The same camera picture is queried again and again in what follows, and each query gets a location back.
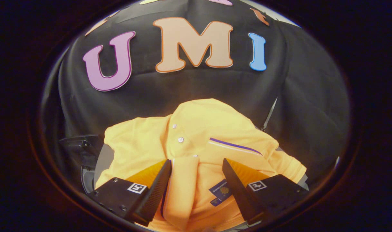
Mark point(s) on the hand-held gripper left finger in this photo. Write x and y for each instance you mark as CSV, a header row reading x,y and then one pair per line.
x,y
154,193

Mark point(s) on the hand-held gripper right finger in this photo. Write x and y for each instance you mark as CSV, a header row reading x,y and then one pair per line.
x,y
237,193

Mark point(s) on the yellow polo shirt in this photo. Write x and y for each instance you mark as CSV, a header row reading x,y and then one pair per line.
x,y
199,129

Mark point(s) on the black backdrop cloth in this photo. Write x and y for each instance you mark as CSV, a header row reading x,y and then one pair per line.
x,y
183,87

